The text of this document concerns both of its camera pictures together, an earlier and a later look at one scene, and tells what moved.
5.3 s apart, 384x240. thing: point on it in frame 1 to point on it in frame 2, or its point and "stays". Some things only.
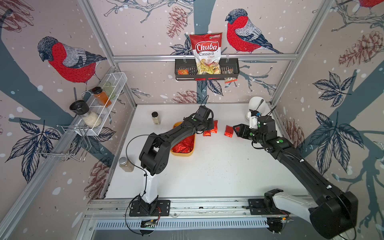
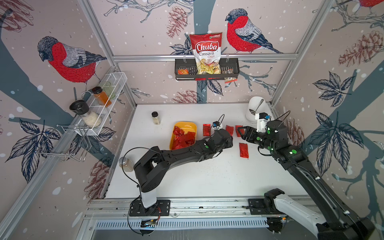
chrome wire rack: x=71 y=141 stays
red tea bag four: x=207 y=133 stays
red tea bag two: x=229 y=130 stays
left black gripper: x=211 y=120 to x=229 y=142
